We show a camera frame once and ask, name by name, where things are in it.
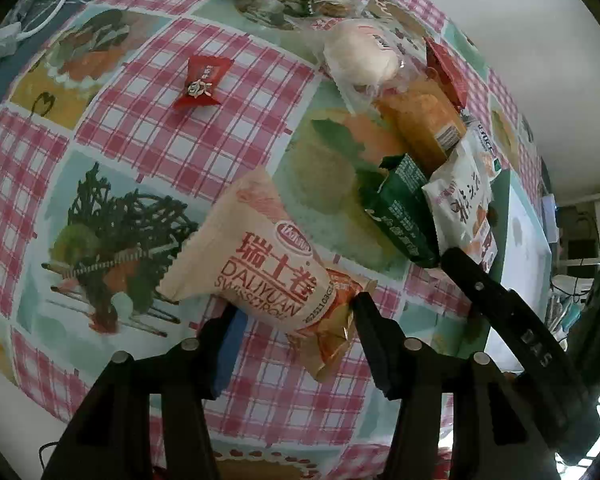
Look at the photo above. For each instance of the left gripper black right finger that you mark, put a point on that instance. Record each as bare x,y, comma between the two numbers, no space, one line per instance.
493,433

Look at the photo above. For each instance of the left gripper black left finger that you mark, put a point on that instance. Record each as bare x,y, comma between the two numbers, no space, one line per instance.
143,419

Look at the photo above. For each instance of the white persimmon snack pack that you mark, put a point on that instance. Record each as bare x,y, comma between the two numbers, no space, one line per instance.
459,195

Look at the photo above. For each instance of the dark green snack pack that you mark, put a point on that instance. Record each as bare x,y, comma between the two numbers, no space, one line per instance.
392,196

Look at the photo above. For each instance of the beige swiss roll snack pack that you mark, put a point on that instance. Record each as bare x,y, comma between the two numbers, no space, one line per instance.
251,253

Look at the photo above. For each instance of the orange bread pack with barcode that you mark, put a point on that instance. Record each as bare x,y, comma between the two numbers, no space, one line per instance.
427,121

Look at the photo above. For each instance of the clear pack with white bun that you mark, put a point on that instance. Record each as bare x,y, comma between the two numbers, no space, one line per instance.
366,61

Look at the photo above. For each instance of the small red candy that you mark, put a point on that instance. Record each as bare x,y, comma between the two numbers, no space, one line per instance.
204,73

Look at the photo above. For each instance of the green white cracker pack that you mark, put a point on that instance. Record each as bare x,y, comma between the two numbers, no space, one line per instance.
486,150

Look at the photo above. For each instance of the white tray with green rim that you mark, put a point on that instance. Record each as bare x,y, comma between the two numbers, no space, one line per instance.
523,264

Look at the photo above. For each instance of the red snack pack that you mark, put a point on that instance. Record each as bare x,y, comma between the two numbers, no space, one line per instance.
443,70

